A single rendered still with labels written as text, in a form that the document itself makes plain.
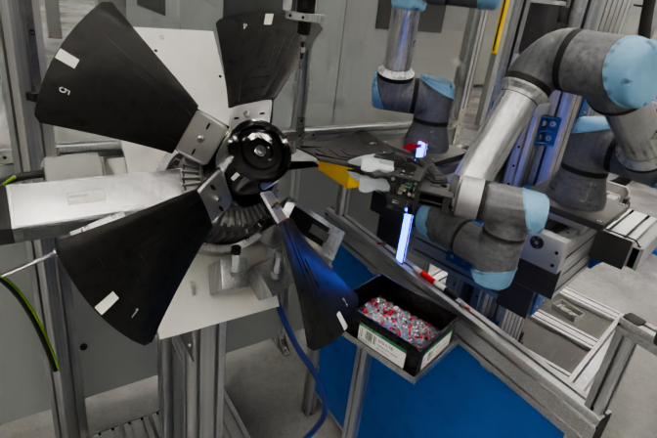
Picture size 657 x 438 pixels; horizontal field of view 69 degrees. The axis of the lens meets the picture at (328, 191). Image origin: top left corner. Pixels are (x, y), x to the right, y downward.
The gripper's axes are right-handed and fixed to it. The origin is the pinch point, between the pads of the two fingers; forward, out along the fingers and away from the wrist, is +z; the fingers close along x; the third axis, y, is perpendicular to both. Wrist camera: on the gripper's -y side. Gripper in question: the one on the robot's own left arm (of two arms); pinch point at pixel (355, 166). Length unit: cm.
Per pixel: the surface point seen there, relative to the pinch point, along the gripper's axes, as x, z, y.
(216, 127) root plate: -8.2, 22.3, 13.9
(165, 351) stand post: 66, 47, 6
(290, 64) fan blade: -16.5, 16.7, -4.6
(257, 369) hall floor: 123, 44, -43
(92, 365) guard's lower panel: 100, 88, -2
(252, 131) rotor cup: -8.3, 16.0, 12.3
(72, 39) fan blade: -22, 43, 23
